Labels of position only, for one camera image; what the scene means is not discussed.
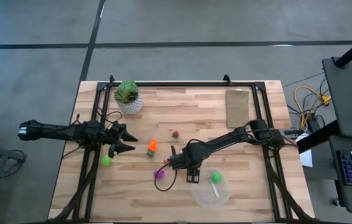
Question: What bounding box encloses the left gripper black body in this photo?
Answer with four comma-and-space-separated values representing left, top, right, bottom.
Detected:
103, 120, 127, 159

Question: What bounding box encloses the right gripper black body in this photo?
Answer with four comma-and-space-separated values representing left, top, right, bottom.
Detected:
175, 142, 204, 171

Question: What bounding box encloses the clear plastic tupperware container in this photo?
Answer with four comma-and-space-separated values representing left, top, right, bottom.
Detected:
190, 166, 231, 209

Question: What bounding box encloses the purple spiky ball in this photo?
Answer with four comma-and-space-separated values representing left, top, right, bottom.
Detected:
153, 168, 166, 181

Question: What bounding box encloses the orange toy carrot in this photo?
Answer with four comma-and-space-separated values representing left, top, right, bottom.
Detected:
146, 138, 159, 158

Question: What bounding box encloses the green toy ball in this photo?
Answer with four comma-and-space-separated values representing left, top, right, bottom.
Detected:
210, 171, 223, 185
100, 155, 113, 168

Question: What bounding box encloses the succulent in patterned white pot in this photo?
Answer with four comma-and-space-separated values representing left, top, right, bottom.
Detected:
114, 80, 144, 116

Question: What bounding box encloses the brown rectangular mat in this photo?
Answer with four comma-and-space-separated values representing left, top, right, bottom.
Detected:
225, 89, 251, 129

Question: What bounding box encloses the white paper sheet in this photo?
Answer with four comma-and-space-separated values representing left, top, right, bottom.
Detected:
295, 133, 314, 168

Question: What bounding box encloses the black power strip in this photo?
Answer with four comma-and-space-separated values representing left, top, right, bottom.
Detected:
305, 113, 320, 133

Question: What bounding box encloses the black square beam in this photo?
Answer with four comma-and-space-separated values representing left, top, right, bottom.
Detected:
295, 119, 341, 154

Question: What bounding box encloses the grey desk with pole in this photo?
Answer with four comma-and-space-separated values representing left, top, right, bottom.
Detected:
321, 55, 352, 139

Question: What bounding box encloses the black looping gripper cable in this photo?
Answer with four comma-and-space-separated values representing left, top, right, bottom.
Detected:
154, 162, 179, 192

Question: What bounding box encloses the black aluminium table frame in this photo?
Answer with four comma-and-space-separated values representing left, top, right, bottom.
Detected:
47, 73, 317, 224

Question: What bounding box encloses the black floor cable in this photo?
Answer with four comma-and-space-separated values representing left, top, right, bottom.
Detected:
282, 72, 325, 88

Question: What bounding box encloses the yellow cable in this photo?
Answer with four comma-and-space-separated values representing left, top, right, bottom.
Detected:
293, 85, 333, 130

